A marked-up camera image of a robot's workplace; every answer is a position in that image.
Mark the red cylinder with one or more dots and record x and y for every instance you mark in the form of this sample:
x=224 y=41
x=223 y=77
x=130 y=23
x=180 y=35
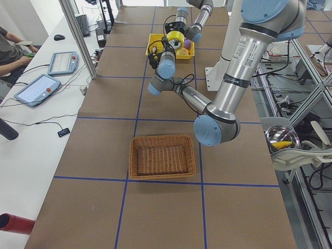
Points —
x=16 y=224

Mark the aluminium frame post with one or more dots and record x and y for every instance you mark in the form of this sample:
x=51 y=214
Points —
x=78 y=37

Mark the toy croissant bread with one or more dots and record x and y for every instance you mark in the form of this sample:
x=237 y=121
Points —
x=182 y=52

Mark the near teach pendant tablet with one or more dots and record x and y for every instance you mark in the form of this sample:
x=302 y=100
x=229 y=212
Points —
x=38 y=90

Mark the teach pendant tablet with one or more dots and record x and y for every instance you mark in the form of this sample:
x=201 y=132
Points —
x=63 y=63
x=38 y=90

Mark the brown wicker basket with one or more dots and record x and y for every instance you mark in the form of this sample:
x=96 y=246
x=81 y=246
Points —
x=161 y=157

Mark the yellow woven basket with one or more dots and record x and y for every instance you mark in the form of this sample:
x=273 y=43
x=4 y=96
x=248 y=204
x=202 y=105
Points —
x=155 y=40

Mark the far teach pendant tablet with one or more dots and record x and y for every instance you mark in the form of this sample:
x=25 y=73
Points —
x=63 y=63

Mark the metal bowl with corn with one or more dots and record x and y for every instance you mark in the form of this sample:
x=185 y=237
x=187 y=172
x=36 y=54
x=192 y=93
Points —
x=281 y=137

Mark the black keyboard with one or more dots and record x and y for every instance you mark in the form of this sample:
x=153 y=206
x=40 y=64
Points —
x=82 y=21

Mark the black computer mouse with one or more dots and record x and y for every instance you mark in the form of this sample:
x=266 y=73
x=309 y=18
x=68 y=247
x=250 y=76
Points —
x=58 y=37

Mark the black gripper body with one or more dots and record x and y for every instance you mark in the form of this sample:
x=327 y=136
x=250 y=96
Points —
x=164 y=46

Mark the purple foam block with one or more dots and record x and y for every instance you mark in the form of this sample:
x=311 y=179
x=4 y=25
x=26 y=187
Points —
x=187 y=44

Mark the seated person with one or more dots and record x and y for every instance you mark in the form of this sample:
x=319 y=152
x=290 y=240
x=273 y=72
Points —
x=13 y=60

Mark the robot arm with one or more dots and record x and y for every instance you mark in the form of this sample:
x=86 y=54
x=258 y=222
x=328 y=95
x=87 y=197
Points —
x=192 y=20
x=260 y=23

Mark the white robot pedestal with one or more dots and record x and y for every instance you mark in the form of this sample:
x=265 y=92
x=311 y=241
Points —
x=214 y=75

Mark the yellow tape roll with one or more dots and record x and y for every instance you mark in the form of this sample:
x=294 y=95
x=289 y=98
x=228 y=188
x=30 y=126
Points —
x=176 y=39

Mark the small black usb device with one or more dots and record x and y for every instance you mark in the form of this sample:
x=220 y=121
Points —
x=63 y=132

